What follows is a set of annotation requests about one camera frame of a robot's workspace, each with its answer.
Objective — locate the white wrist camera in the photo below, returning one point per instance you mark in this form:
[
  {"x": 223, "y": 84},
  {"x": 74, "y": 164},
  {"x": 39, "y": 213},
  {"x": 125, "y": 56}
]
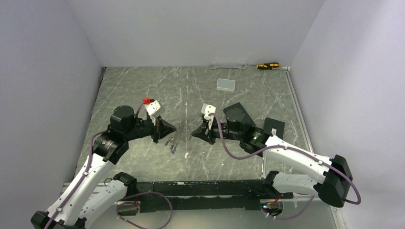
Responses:
[
  {"x": 207, "y": 111},
  {"x": 154, "y": 109}
]

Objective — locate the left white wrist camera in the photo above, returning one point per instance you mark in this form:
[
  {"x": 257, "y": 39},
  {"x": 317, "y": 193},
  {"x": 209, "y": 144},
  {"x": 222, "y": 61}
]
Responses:
[{"x": 154, "y": 109}]

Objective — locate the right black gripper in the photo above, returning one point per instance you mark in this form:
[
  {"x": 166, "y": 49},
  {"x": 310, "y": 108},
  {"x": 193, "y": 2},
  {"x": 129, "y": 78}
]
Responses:
[{"x": 202, "y": 132}]

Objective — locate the black rectangular device box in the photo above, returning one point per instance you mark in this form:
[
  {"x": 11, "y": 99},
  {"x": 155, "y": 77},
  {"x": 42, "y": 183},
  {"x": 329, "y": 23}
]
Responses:
[{"x": 274, "y": 127}]

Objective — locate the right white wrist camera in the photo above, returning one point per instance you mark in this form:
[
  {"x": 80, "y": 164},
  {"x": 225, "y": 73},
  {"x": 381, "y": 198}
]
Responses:
[{"x": 207, "y": 111}]

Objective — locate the yellow black screwdriver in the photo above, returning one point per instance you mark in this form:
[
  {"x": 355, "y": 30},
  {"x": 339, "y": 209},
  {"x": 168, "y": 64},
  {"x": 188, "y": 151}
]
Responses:
[{"x": 267, "y": 66}]

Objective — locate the silver open-end wrench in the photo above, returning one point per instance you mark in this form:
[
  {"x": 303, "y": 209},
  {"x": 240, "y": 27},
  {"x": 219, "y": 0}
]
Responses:
[{"x": 221, "y": 66}]

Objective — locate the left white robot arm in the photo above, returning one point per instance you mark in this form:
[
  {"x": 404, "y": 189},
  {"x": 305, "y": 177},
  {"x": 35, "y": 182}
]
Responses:
[{"x": 77, "y": 208}]

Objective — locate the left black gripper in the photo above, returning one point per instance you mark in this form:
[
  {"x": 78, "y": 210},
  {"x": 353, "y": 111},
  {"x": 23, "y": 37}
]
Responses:
[{"x": 164, "y": 128}]

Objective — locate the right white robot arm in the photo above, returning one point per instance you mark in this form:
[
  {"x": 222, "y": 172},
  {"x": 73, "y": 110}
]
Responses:
[{"x": 286, "y": 168}]

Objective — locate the grey plastic box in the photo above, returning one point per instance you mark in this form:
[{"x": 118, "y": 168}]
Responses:
[{"x": 226, "y": 85}]

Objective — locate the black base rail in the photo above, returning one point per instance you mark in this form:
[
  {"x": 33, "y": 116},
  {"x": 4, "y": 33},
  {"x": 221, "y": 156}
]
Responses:
[{"x": 195, "y": 195}]

